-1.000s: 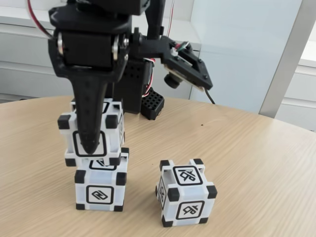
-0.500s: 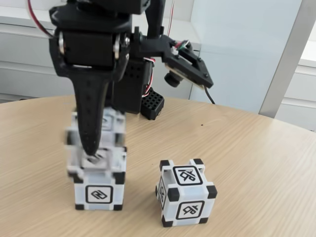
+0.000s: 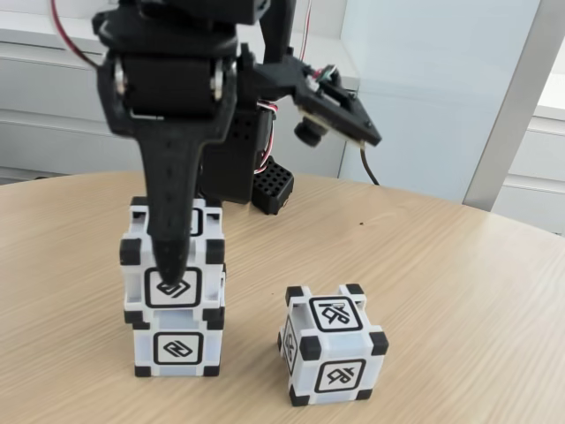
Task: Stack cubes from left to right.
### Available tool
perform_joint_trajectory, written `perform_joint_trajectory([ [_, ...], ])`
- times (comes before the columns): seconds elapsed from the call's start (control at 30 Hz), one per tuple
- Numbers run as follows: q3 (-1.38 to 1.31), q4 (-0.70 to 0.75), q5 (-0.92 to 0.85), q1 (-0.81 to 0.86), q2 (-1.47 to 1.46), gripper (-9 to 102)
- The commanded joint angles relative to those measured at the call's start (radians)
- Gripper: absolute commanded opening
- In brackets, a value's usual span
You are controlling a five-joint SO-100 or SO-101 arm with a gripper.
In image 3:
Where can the white cabinet with drawers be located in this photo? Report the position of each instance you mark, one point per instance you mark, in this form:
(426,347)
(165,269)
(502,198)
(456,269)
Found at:
(66,110)

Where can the camera module on black mount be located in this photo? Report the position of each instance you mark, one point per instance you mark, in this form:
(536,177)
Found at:
(335,106)

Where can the grey metal frame post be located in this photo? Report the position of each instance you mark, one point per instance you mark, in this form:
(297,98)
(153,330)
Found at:
(514,110)

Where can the white cube with black corners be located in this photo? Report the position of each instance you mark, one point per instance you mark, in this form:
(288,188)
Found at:
(132,274)
(340,375)
(178,349)

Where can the white low drawer cabinet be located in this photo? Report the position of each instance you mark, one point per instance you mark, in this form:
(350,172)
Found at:
(538,185)

